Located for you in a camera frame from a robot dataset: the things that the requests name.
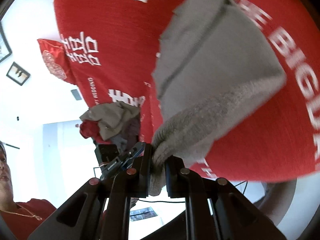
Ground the grey knitted sock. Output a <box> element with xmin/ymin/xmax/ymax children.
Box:
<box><xmin>149</xmin><ymin>0</ymin><xmax>286</xmax><ymax>196</ymax></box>

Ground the olive crumpled garment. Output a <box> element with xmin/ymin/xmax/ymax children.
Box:
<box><xmin>80</xmin><ymin>101</ymin><xmax>140</xmax><ymax>141</ymax></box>

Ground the person in red sweater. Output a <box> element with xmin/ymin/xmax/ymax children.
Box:
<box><xmin>0</xmin><ymin>141</ymin><xmax>58</xmax><ymax>240</ymax></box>

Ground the red embroidered pillow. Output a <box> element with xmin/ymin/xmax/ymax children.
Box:
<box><xmin>37</xmin><ymin>38</ymin><xmax>76</xmax><ymax>85</ymax></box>

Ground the red printed bedspread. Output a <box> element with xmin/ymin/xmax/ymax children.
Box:
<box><xmin>54</xmin><ymin>0</ymin><xmax>319</xmax><ymax>182</ymax></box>

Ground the small framed wall picture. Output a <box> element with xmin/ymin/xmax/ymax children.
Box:
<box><xmin>6</xmin><ymin>62</ymin><xmax>30</xmax><ymax>86</ymax></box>

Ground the large framed wall picture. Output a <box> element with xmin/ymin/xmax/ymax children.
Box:
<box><xmin>0</xmin><ymin>24</ymin><xmax>12</xmax><ymax>63</ymax></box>

